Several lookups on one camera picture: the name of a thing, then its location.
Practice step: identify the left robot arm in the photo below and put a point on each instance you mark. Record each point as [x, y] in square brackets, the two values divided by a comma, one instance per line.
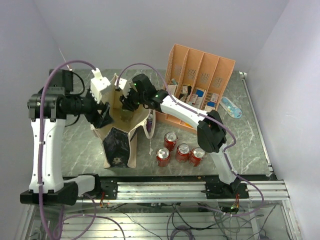
[48, 116]

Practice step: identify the red soda can right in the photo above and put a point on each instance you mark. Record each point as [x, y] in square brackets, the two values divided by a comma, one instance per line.
[196, 156]

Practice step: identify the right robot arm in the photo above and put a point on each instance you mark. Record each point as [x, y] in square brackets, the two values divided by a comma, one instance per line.
[211, 133]

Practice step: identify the cream canvas tote bag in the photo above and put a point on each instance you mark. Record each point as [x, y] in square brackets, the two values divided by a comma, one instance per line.
[119, 139]

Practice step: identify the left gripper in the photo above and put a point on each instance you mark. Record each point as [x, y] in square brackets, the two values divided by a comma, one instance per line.
[99, 120]

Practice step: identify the red soda can middle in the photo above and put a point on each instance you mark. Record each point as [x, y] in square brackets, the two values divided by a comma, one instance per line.
[182, 153]

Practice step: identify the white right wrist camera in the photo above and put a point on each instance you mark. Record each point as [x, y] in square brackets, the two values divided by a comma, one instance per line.
[122, 85]

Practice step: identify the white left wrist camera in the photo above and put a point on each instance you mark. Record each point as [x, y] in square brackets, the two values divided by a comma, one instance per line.
[99, 85]

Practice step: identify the red soda can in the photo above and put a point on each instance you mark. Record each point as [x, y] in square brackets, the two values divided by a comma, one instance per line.
[170, 140]
[163, 157]
[196, 156]
[182, 153]

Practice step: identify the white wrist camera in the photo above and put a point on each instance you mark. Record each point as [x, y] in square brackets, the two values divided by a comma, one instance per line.
[122, 85]
[99, 85]

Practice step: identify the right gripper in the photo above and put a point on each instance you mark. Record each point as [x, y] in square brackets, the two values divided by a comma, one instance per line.
[126, 103]

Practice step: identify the white box right slot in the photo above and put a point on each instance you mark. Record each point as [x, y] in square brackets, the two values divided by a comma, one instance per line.
[209, 109]

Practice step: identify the white red medicine box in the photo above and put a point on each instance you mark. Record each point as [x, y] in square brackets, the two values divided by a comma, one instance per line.
[172, 89]

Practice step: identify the red soda can rear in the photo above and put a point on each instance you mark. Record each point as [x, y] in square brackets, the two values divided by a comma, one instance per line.
[170, 140]

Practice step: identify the blue toothbrush blister pack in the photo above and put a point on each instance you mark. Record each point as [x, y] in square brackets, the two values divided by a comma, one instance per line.
[231, 108]

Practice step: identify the red soda can left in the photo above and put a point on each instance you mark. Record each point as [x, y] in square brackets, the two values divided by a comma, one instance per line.
[163, 157]

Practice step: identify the aluminium mounting rail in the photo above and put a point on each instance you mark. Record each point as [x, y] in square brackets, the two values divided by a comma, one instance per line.
[167, 192]

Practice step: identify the orange plastic desk organizer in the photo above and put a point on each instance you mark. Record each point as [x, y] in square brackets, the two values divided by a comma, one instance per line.
[201, 77]

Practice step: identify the purple soda can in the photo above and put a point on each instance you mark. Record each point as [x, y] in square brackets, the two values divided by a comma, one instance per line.
[149, 122]

